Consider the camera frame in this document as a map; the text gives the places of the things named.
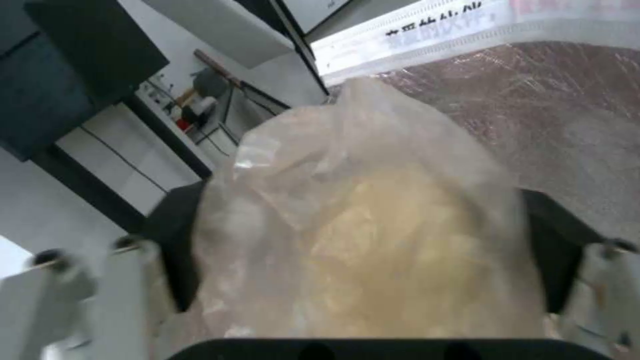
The white and red device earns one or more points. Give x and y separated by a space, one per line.
196 110

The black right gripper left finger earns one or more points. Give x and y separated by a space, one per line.
165 240

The grey office chair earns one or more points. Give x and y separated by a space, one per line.
212 84

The clear plastic bag with food scraps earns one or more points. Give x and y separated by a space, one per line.
360 210

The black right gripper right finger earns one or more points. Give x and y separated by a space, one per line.
560 247

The insulated foil-lined takeout bag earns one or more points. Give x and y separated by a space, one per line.
500 93

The white power strip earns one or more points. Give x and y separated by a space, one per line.
157 93

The dark cabinet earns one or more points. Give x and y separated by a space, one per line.
65 71

